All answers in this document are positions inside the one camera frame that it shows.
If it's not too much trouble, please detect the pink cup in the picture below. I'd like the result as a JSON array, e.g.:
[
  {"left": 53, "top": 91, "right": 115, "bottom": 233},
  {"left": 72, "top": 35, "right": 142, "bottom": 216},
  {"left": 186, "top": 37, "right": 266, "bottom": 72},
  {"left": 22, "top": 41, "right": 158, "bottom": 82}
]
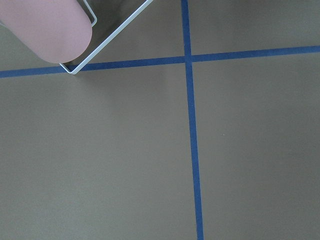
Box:
[{"left": 0, "top": 0, "right": 93, "bottom": 64}]

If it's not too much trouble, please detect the white wire cup rack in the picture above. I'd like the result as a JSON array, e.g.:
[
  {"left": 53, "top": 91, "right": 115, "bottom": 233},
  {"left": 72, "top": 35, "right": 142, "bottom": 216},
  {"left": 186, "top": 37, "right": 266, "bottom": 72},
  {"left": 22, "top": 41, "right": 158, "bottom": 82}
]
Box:
[{"left": 60, "top": 0, "right": 152, "bottom": 75}]

